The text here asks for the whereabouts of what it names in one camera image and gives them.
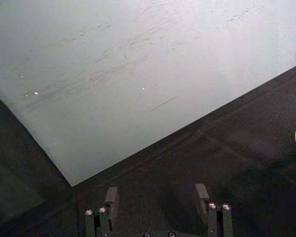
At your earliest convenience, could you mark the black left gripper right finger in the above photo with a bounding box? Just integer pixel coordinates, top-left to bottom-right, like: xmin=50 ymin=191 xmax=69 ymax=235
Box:
xmin=195 ymin=183 xmax=233 ymax=237

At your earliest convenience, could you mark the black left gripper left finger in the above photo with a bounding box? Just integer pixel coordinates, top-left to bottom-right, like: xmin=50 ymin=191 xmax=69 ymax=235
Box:
xmin=85 ymin=187 xmax=119 ymax=237

